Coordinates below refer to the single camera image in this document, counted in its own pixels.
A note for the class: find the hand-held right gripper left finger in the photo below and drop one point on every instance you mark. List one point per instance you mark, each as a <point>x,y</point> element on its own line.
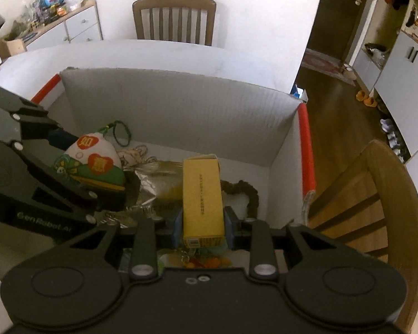
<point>177,228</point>

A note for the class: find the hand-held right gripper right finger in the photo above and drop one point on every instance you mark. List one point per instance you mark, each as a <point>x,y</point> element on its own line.
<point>230,228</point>

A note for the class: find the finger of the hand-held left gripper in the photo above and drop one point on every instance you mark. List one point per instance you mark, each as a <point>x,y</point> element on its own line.
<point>66,188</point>
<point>38,125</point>

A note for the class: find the white green plush charm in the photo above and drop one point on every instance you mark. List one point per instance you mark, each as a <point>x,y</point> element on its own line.
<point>90,160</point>

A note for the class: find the yellow rectangular box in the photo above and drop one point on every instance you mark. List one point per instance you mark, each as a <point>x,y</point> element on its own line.
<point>202,198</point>

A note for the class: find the white cardboard box red edges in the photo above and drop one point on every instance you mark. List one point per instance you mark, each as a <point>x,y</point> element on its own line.
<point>177,111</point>

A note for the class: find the brown heart-shaped scrunchie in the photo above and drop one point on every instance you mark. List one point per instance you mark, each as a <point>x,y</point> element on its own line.
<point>252,198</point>

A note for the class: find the orange plastic piece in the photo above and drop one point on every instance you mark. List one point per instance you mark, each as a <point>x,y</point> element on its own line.
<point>209,262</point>

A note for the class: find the silver foil bag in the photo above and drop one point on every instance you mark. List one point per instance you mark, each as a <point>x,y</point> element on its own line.
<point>153,181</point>

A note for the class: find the cartoon character charm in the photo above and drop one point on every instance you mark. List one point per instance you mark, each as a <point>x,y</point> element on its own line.
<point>132,155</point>

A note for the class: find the brown cardboard box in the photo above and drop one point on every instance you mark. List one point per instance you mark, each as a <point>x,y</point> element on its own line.
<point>10,47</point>

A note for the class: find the white sideboard wooden top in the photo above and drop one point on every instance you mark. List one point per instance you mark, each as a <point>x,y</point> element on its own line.
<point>80,28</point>

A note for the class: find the clutter of small toys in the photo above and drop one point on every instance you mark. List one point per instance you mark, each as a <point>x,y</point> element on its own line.
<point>45,14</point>

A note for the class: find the blue box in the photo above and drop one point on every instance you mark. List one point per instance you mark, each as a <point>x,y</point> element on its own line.
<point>299,94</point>

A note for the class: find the wooden chair curved back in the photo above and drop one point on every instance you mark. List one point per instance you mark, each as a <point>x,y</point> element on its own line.
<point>400,215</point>

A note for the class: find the wooden chair slatted back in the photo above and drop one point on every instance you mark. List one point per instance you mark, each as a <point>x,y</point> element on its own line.
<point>174,5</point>

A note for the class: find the orange slipper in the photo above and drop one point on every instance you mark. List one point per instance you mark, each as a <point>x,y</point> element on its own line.
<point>370,102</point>
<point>361,95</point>

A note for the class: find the row of sneakers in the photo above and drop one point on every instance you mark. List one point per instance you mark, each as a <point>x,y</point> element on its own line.
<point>395,141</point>

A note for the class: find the patterned red rug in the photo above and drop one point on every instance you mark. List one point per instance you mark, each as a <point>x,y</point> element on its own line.
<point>324,66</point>

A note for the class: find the white slippers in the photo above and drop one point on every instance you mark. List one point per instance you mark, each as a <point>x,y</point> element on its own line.
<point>347,67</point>

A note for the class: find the white built-in cabinet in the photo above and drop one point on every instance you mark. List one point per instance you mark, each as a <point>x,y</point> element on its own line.
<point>407,87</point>

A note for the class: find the grey bag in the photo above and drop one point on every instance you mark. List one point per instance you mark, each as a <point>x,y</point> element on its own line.
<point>376,54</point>

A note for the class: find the dark wooden door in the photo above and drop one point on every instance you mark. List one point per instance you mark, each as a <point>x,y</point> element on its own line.
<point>334,17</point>

